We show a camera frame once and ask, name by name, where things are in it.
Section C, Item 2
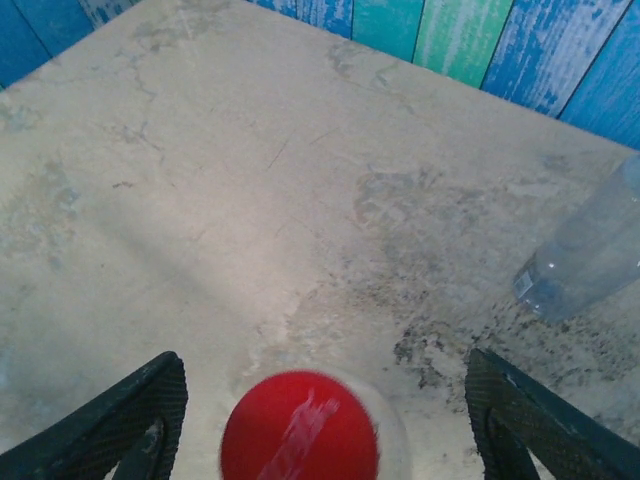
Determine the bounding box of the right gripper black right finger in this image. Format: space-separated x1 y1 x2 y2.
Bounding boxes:
464 347 640 480

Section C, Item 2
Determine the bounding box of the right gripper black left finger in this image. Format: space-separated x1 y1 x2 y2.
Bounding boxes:
0 350 189 480

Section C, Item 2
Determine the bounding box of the red bottle cap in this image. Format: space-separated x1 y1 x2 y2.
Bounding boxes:
219 369 380 480

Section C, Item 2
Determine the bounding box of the clear plastic water bottle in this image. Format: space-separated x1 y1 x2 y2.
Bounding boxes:
510 154 640 324

